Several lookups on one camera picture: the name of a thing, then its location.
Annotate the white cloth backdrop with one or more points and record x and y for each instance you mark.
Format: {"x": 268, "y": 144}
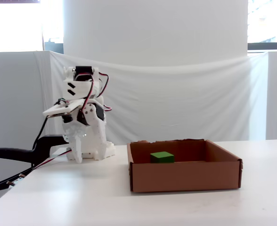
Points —
{"x": 176, "y": 99}

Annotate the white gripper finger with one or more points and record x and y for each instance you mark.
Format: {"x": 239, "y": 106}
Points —
{"x": 99, "y": 143}
{"x": 76, "y": 150}

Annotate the green cube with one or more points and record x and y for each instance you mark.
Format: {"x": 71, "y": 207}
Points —
{"x": 162, "y": 157}

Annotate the white round pillar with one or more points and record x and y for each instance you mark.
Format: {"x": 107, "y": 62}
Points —
{"x": 152, "y": 30}

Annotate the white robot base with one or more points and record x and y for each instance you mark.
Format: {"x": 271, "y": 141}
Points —
{"x": 109, "y": 150}

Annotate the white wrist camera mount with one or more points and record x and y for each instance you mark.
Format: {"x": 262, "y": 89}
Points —
{"x": 62, "y": 108}

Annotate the black chair armrest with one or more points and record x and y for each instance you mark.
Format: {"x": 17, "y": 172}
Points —
{"x": 16, "y": 153}

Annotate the brown cardboard box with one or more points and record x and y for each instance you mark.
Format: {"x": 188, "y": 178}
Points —
{"x": 185, "y": 175}

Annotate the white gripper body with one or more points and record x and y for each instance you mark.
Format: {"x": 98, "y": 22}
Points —
{"x": 89, "y": 120}

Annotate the black controller board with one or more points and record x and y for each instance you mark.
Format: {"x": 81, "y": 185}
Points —
{"x": 2, "y": 185}

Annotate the wide white partition panel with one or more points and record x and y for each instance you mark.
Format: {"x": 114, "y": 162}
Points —
{"x": 11, "y": 99}

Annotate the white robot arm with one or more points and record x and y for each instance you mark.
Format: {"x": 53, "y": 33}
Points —
{"x": 80, "y": 87}

